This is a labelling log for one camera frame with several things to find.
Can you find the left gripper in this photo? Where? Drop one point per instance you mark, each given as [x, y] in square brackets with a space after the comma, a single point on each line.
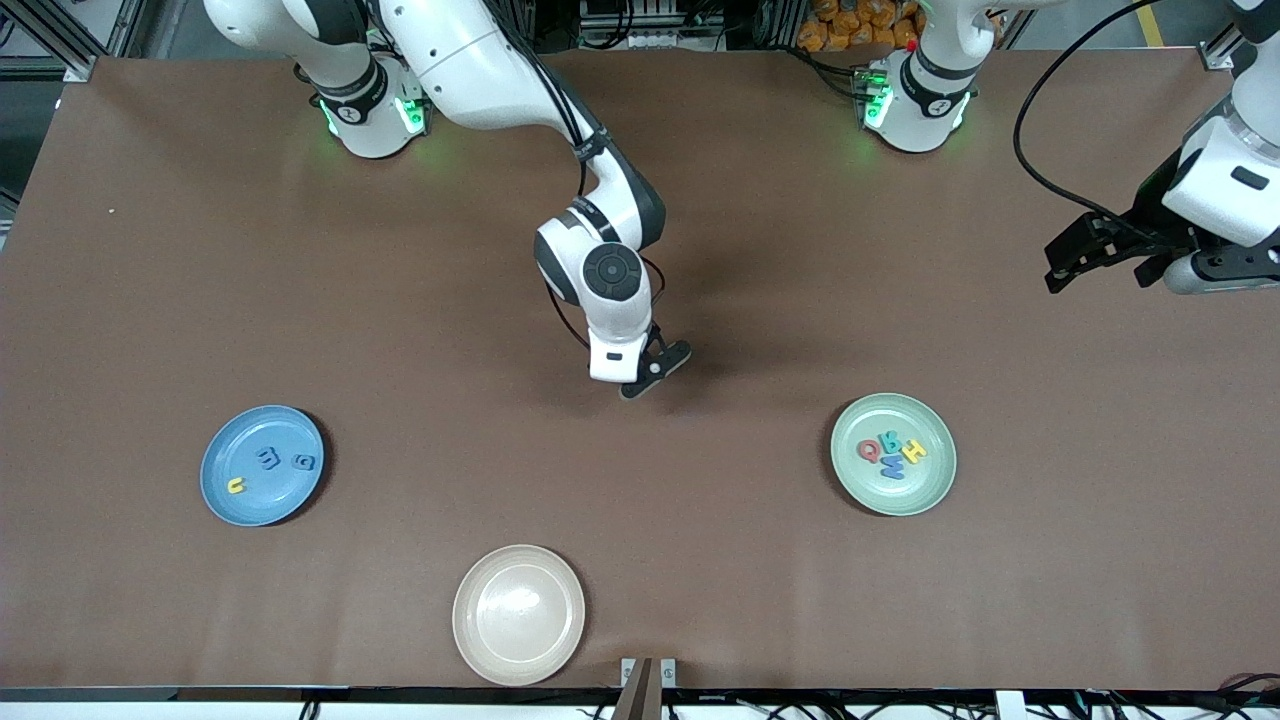
[1150, 226]

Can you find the red letter Q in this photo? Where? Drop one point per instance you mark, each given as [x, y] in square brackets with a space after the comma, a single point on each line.
[868, 450]

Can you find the teal letter R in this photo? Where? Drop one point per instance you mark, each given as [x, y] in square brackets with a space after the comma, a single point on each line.
[887, 438]

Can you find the blue capital letter W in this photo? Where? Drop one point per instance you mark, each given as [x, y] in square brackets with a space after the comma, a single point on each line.
[891, 467]

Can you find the yellow letter H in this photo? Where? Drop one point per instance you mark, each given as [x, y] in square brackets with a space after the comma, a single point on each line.
[912, 451]

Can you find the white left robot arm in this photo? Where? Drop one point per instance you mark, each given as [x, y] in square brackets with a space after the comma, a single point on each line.
[930, 90]

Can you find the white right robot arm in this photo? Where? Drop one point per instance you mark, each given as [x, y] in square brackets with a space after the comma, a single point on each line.
[470, 60]

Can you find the green plate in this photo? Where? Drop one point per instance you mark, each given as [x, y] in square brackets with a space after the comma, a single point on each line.
[880, 495]

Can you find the beige plate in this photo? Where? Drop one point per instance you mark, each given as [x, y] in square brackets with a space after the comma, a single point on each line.
[519, 615]

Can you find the bag of oranges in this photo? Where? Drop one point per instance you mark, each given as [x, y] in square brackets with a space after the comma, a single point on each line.
[850, 30]

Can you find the white power strip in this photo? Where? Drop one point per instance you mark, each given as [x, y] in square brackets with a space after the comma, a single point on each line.
[470, 35]

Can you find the blue plate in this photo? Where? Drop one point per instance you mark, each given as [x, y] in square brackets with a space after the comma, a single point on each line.
[262, 500]

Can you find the aluminium frame profile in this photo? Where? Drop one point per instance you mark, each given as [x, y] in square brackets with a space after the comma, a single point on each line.
[60, 45]
[1220, 50]

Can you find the table edge mount bracket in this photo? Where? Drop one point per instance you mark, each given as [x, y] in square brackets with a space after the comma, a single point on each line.
[640, 695]

